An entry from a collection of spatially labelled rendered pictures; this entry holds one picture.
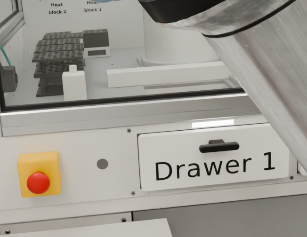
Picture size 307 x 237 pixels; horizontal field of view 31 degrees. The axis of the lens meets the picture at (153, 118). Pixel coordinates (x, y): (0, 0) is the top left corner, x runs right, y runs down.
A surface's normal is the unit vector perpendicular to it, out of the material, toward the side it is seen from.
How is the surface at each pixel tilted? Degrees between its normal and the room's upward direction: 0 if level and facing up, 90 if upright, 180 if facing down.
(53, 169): 90
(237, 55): 124
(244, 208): 90
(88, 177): 90
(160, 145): 90
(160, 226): 0
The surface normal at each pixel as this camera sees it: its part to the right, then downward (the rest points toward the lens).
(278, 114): -0.60, 0.72
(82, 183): 0.12, 0.28
